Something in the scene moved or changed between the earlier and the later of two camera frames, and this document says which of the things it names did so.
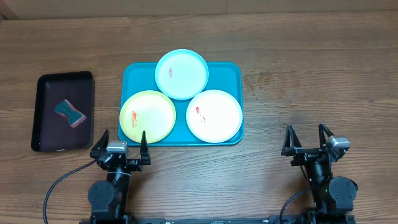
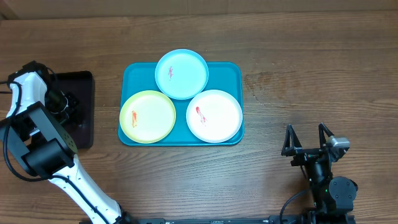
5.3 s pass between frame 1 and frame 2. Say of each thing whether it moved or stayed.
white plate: stayed
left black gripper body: moved
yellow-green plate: stayed
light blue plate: stayed
